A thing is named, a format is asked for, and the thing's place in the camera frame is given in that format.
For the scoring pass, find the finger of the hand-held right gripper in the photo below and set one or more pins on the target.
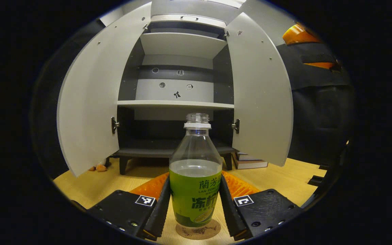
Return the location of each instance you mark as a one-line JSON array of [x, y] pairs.
[[318, 58], [299, 34]]

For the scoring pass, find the round cork coaster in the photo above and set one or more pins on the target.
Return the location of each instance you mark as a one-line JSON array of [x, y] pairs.
[[197, 234]]

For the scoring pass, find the white cover book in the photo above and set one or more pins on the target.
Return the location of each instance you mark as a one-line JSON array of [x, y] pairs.
[[248, 157]]

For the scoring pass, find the grey cabinet with shelves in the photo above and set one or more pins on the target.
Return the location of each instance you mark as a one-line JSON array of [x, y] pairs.
[[182, 44]]

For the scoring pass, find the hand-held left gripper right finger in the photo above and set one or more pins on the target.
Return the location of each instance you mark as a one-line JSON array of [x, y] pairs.
[[228, 211]]

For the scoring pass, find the green label plastic bottle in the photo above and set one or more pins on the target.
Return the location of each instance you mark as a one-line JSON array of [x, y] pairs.
[[196, 197]]

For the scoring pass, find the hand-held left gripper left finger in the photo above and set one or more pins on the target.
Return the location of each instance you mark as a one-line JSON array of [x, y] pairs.
[[160, 211]]

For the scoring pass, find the small orange toy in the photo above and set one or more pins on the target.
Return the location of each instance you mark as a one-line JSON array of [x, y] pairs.
[[101, 167]]

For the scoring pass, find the brown cover book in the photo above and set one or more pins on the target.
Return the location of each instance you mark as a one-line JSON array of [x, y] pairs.
[[250, 165]]

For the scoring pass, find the grey cabinet door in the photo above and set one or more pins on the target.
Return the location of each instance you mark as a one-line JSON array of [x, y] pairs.
[[94, 95], [260, 95]]

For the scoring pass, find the black backdrop cloth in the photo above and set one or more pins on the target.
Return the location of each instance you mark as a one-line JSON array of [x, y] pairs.
[[318, 112]]

